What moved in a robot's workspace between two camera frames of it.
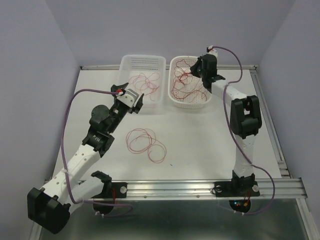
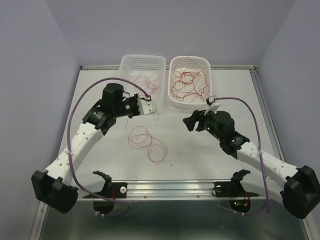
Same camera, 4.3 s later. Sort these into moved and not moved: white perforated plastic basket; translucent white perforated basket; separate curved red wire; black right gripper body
Moved: black right gripper body; separate curved red wire
Not moved: translucent white perforated basket; white perforated plastic basket
